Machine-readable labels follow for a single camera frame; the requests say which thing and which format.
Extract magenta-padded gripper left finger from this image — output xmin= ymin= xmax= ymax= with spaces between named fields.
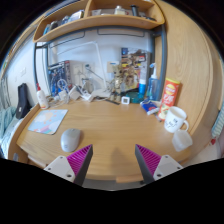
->
xmin=43 ymin=143 xmax=94 ymax=187

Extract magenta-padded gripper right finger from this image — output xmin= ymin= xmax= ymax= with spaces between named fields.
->
xmin=134 ymin=143 xmax=184 ymax=185

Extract grey computer mouse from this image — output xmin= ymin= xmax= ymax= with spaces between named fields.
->
xmin=59 ymin=128 xmax=82 ymax=154

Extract pastel cloud print mouse pad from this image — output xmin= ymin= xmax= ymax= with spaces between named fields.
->
xmin=27 ymin=109 xmax=69 ymax=136

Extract translucent plastic cup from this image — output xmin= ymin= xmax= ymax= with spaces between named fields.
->
xmin=171 ymin=129 xmax=194 ymax=153

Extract white mug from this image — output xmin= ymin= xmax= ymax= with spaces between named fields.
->
xmin=163 ymin=106 xmax=190 ymax=134

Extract plaid bedding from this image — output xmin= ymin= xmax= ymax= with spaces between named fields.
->
xmin=0 ymin=117 xmax=26 ymax=159

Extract blue packet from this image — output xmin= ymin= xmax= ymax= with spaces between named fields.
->
xmin=139 ymin=98 xmax=161 ymax=116

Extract red chip can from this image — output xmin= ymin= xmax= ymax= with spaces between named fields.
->
xmin=157 ymin=77 xmax=181 ymax=121

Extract white red-pump lotion bottle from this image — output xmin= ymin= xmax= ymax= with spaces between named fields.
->
xmin=35 ymin=83 xmax=50 ymax=110

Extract teal blanket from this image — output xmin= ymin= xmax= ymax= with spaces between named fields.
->
xmin=0 ymin=106 xmax=18 ymax=140

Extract white power strip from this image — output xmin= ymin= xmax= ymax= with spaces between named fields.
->
xmin=80 ymin=92 xmax=94 ymax=102

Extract white charger block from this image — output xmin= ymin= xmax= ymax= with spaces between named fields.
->
xmin=68 ymin=85 xmax=82 ymax=101

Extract teal round container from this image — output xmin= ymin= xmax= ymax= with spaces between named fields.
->
xmin=128 ymin=91 xmax=145 ymax=104

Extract black bag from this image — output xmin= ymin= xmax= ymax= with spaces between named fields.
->
xmin=15 ymin=83 xmax=33 ymax=120

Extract small white cube clock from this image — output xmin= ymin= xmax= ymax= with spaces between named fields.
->
xmin=120 ymin=95 xmax=131 ymax=106

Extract blue spray bottle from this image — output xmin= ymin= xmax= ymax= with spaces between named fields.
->
xmin=146 ymin=62 xmax=160 ymax=101

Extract blue tube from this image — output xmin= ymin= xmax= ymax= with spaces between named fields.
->
xmin=138 ymin=78 xmax=148 ymax=96

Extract blue robot model kit box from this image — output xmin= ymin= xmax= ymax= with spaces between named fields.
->
xmin=47 ymin=60 xmax=73 ymax=98

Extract brown tree creature figurine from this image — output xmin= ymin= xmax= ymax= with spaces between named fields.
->
xmin=109 ymin=63 xmax=126 ymax=101

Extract colourful printed box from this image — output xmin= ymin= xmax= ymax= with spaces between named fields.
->
xmin=120 ymin=47 xmax=151 ymax=93

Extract white desk lamp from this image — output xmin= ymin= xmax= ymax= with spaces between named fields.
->
xmin=54 ymin=40 xmax=113 ymax=99

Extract wooden shelf unit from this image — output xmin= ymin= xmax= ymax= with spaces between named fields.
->
xmin=32 ymin=0 xmax=166 ymax=44

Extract white wall socket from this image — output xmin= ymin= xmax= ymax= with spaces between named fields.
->
xmin=73 ymin=63 xmax=84 ymax=76

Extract grey metal shelf frame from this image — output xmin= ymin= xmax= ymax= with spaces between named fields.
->
xmin=32 ymin=24 xmax=168 ymax=101

